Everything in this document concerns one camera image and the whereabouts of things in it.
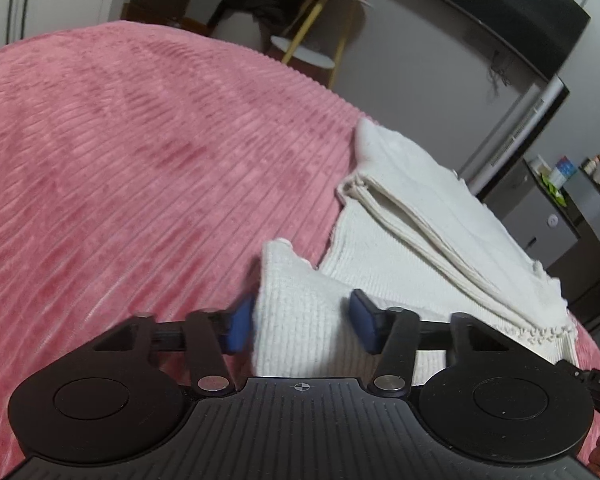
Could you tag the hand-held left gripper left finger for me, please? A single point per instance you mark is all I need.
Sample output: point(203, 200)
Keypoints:
point(240, 325)

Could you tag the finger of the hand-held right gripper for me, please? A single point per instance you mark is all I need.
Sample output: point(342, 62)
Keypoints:
point(572, 371)

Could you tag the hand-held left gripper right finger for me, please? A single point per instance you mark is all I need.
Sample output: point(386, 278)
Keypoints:
point(364, 320)

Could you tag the white ribbed knit sweater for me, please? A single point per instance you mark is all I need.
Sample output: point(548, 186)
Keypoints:
point(420, 200)

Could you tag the grey dressing table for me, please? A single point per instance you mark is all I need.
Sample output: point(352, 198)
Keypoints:
point(597, 260)

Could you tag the grey bedside cabinet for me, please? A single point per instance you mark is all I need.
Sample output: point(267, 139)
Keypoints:
point(555, 230)

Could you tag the green packet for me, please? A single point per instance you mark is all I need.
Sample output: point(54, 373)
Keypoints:
point(555, 192)

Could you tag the pink ribbed blanket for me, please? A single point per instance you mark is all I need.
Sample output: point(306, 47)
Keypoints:
point(130, 160)

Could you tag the blue and white box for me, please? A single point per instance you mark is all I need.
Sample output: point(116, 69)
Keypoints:
point(564, 172)

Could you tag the white container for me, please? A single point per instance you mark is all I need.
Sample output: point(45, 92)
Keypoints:
point(537, 165)

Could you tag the white tower air conditioner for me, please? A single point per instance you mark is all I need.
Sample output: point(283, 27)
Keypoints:
point(520, 135)

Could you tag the round side table yellow legs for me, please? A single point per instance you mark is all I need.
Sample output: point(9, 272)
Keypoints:
point(305, 50)

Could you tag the black wall television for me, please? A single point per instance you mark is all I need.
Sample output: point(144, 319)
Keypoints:
point(495, 5)

